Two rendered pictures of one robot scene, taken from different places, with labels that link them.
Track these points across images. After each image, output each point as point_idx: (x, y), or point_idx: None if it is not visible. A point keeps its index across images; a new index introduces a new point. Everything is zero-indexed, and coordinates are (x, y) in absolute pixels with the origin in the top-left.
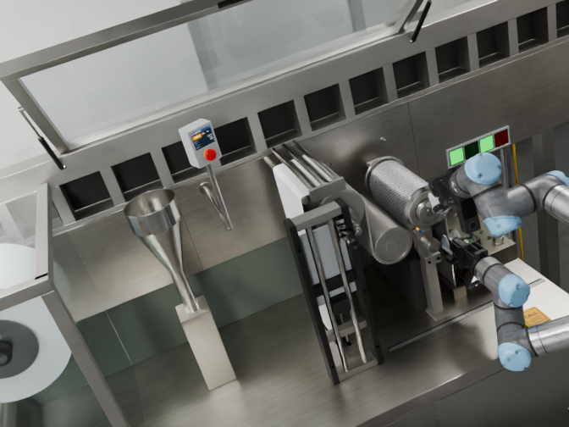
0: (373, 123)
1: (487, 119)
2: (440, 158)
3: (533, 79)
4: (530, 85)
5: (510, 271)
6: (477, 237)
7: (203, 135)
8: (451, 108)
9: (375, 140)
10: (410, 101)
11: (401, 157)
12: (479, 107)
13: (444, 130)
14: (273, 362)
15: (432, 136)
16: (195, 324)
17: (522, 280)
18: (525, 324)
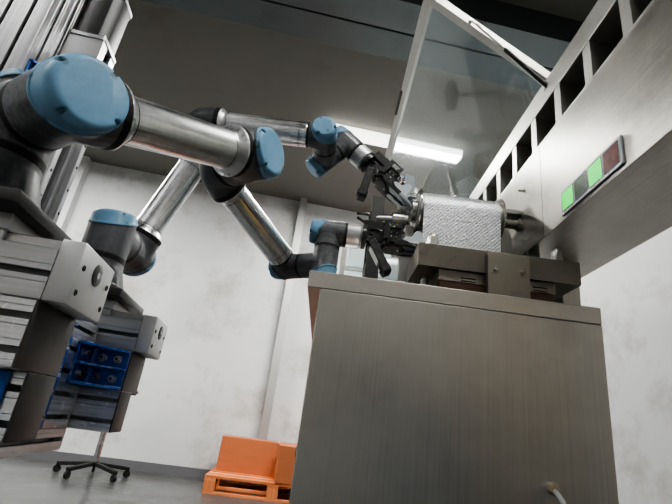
0: (521, 177)
1: (598, 136)
2: (558, 204)
3: (650, 45)
4: (647, 58)
5: (333, 221)
6: (387, 220)
7: (402, 181)
8: (567, 139)
9: (521, 193)
10: (540, 146)
11: (533, 208)
12: (590, 124)
13: (561, 167)
14: None
15: (552, 179)
16: None
17: (317, 219)
18: (304, 258)
